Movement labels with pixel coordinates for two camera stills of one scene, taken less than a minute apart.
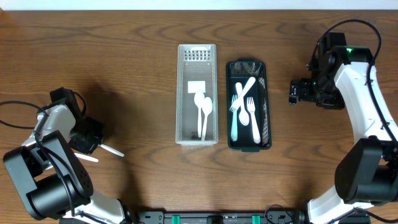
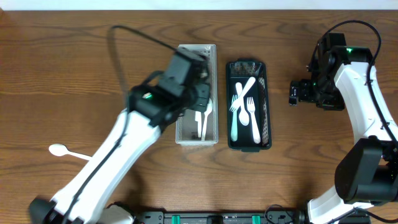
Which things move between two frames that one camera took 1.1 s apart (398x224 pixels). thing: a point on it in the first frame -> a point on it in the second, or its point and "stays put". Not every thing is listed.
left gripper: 90,140 -> 203,97
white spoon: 244,117 stays put
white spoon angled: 206,107 stays put
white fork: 250,104 stays put
